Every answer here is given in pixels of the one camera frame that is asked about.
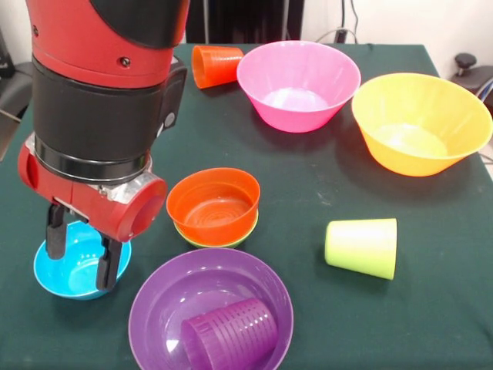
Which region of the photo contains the purple plastic cup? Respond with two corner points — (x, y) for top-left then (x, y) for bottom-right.
(180, 297), (279, 370)

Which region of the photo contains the orange plastic bowl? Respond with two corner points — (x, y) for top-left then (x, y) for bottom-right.
(166, 166), (262, 247)

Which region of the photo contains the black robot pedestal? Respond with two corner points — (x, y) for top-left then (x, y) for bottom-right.
(184, 0), (305, 44)

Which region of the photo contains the dark green tablecloth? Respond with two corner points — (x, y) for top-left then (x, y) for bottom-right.
(0, 41), (493, 370)

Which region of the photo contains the green plastic bowl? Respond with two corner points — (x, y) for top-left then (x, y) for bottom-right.
(173, 211), (260, 250)

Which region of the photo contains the yellow plastic bowl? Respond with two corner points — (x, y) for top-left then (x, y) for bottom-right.
(350, 72), (493, 178)

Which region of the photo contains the black hanging cable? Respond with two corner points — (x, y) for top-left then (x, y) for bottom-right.
(349, 0), (361, 44)

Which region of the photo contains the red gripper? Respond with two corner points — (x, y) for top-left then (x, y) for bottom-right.
(17, 133), (169, 292)

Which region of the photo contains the pink plastic bowl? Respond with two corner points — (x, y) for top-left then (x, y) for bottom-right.
(236, 40), (362, 134)

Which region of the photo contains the grey chair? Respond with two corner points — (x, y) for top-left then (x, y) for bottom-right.
(0, 29), (35, 124)

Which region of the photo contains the lime green plastic cup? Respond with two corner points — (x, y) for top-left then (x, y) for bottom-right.
(324, 217), (398, 281)

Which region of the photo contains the orange plastic cup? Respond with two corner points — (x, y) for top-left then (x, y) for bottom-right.
(191, 44), (246, 89)

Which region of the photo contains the purple plastic bowl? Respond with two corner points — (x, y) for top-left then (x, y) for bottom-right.
(128, 247), (295, 370)

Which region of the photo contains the black chair armrest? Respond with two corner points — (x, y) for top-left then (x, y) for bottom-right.
(452, 52), (493, 105)

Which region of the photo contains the blue plastic bowl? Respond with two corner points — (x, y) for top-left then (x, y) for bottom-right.
(33, 220), (132, 301)

